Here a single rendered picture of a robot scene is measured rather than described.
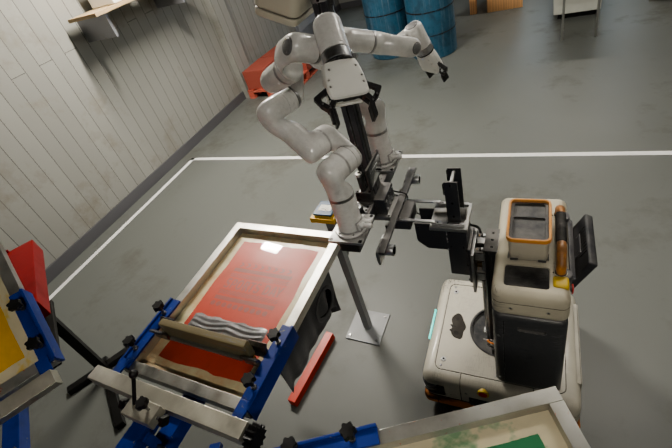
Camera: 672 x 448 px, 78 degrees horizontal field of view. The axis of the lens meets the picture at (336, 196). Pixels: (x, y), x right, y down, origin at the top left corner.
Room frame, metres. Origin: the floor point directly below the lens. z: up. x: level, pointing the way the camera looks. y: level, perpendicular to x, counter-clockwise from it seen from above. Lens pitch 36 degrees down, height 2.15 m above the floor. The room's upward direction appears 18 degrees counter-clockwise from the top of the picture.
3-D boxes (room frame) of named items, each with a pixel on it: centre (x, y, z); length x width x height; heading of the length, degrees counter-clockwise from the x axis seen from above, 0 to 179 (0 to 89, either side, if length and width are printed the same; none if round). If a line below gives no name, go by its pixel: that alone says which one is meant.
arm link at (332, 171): (1.20, -0.03, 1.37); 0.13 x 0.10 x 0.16; 126
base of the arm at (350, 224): (1.19, -0.03, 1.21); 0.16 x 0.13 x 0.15; 58
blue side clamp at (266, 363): (0.83, 0.39, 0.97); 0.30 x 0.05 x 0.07; 146
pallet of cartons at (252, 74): (6.32, 0.13, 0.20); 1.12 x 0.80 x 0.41; 148
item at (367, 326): (1.59, 0.06, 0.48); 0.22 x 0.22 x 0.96; 56
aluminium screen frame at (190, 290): (1.19, 0.48, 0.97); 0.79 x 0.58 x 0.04; 146
